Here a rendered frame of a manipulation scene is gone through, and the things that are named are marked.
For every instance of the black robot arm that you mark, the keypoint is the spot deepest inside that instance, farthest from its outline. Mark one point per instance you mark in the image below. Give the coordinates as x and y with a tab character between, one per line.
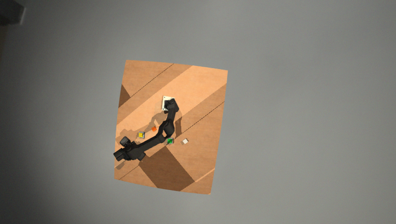
132	151

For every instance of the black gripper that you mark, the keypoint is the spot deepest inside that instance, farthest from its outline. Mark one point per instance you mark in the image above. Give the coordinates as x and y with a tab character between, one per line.
126	140

